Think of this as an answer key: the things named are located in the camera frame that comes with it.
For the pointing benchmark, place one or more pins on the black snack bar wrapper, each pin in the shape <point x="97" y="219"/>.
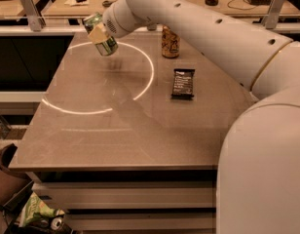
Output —
<point x="182" y="87"/>

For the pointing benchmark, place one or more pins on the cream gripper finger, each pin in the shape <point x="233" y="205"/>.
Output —
<point x="98" y="33"/>

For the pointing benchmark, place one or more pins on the brown bin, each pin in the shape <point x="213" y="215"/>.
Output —
<point x="12" y="184"/>

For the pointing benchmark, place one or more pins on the grey drawer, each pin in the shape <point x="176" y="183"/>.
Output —
<point x="127" y="195"/>
<point x="142" y="221"/>

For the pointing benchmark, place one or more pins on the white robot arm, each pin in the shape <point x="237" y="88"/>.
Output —
<point x="258" y="178"/>

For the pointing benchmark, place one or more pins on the green chip bag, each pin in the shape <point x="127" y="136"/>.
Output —
<point x="37" y="213"/>

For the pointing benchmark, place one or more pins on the scissors on back desk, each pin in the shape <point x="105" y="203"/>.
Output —
<point x="107" y="3"/>

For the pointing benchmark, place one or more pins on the upper grey drawer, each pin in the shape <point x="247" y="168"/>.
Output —
<point x="127" y="195"/>

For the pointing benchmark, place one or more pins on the lower grey drawer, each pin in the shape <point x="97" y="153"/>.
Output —
<point x="142" y="221"/>

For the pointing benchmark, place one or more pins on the right metal bracket post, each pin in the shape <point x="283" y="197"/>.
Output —
<point x="270" y="21"/>

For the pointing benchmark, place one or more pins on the left metal bracket post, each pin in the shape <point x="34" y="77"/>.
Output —
<point x="34" y="18"/>

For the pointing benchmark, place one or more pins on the green soda can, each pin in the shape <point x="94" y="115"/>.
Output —
<point x="107" y="48"/>

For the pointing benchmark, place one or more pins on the orange soda can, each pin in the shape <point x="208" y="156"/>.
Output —
<point x="170" y="43"/>

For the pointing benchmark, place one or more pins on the metal bracket post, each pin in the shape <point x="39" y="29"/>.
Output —
<point x="34" y="18"/>
<point x="270" y="21"/>

